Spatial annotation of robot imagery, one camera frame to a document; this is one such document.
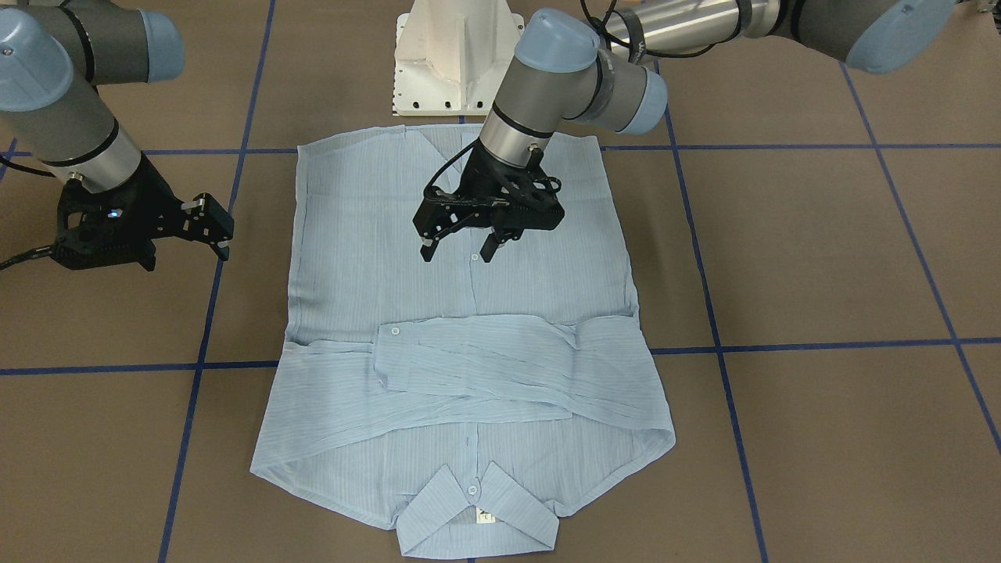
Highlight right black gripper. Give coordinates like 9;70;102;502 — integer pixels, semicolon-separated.
52;156;235;271

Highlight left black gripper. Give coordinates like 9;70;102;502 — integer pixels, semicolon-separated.
412;140;565;263

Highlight light blue button-up shirt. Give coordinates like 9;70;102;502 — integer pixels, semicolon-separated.
250;124;676;560

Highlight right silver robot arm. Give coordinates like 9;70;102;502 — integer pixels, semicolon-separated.
1;1;235;271

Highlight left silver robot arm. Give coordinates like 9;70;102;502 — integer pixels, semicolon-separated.
412;1;955;261

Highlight blue tape line lengthwise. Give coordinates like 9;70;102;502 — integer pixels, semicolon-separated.
0;338;1001;376

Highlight blue tape line crosswise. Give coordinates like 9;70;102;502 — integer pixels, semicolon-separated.
156;0;276;563

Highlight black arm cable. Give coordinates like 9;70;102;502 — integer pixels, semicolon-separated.
579;0;728;60
0;153;63;271

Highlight white pedestal column base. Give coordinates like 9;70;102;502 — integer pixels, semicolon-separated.
391;1;526;117

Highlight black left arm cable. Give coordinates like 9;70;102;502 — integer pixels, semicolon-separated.
579;0;728;60

